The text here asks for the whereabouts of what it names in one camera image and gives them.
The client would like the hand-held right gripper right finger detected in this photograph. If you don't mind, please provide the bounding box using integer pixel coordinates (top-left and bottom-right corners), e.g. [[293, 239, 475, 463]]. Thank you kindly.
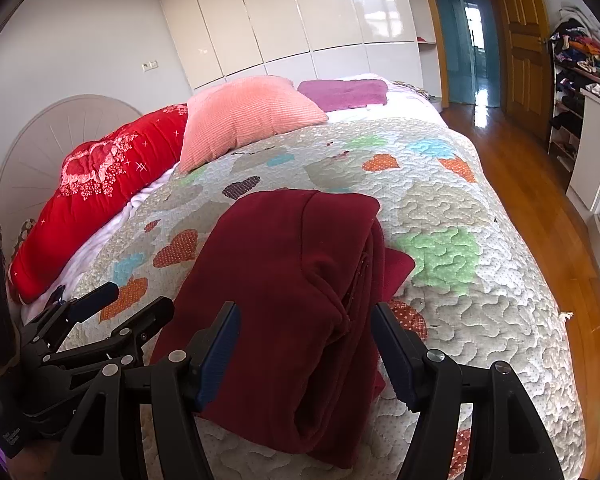
[[371, 302, 563, 480]]

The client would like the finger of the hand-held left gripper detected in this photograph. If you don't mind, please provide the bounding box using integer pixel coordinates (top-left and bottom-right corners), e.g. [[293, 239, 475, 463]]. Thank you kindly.
[[42, 296, 176, 368], [22, 281, 121, 347]]

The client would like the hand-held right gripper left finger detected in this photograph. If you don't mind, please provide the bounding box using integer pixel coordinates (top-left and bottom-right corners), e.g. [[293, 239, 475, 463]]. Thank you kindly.
[[55, 301, 242, 480]]

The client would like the dark red sweater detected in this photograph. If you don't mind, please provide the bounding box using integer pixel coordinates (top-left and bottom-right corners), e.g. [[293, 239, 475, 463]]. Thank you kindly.
[[150, 189, 416, 470]]

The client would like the shelf with piled clothes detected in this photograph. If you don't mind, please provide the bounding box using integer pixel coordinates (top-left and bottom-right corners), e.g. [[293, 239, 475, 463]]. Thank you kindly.
[[547, 5, 600, 162]]

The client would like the white bed sheet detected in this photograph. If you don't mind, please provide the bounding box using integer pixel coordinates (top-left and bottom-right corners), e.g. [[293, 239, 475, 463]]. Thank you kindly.
[[19, 74, 443, 322]]

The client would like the red patterned pillow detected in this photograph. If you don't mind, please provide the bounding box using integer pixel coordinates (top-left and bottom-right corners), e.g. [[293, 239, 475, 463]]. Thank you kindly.
[[7, 104, 190, 305]]

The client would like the heart patchwork quilt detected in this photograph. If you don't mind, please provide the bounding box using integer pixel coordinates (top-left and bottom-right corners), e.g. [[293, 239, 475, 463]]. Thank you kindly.
[[55, 117, 587, 480]]

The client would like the round white headboard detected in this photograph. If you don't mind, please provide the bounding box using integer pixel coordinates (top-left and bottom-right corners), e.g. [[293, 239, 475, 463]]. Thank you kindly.
[[0, 94, 144, 242]]

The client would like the pink ribbed pillow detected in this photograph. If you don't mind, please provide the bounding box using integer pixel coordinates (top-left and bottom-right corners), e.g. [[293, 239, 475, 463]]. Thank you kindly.
[[179, 75, 329, 175]]

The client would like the purple cloth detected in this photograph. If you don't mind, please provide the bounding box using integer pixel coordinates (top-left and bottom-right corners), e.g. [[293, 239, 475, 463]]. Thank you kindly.
[[297, 78, 389, 113]]

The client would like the white desk unit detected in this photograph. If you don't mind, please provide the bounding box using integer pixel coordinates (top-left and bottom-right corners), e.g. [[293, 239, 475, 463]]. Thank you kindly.
[[565, 87, 600, 273]]

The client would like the wooden door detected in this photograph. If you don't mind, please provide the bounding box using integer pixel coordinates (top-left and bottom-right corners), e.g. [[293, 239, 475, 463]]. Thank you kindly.
[[486, 0, 554, 144]]

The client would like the blue glass door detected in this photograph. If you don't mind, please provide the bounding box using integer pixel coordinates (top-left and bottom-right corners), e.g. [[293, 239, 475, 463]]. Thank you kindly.
[[422, 0, 504, 109]]

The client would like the glossy white wardrobe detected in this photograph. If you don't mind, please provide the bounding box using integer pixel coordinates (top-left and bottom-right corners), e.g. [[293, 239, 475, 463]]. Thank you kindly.
[[150, 0, 443, 93]]

